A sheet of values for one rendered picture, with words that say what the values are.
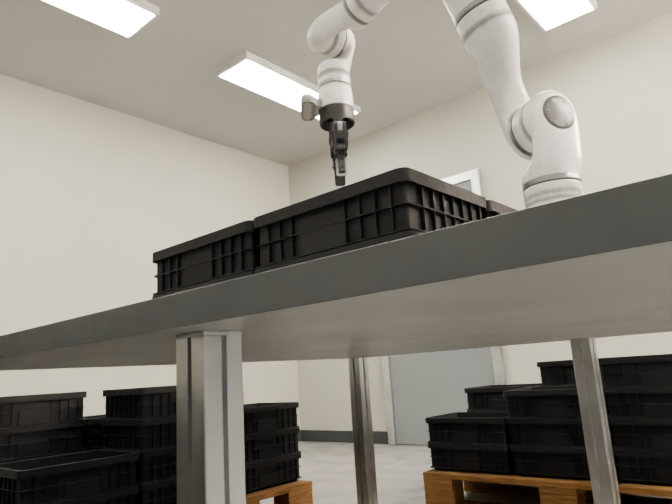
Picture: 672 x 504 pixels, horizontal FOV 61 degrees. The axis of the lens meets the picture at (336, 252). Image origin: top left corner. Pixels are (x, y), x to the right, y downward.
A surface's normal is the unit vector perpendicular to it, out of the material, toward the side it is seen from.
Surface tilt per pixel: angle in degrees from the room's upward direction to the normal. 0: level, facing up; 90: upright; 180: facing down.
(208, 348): 90
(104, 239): 90
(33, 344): 90
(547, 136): 91
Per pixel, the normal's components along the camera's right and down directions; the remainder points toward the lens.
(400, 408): -0.66, -0.12
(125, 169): 0.75, -0.18
